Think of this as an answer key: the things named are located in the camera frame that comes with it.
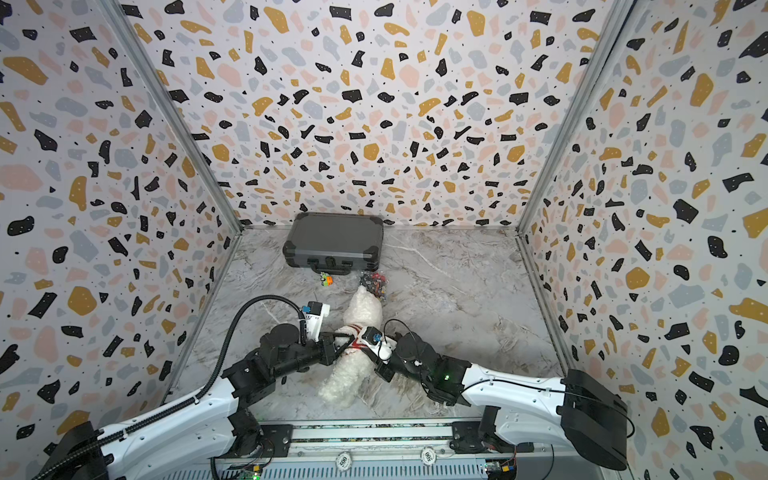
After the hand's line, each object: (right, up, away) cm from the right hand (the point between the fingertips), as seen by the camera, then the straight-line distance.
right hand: (366, 340), depth 74 cm
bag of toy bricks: (-1, +12, +29) cm, 31 cm away
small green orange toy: (-18, +13, +29) cm, 36 cm away
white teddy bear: (-4, -6, -2) cm, 7 cm away
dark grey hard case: (-16, +25, +33) cm, 45 cm away
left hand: (-2, +1, -1) cm, 2 cm away
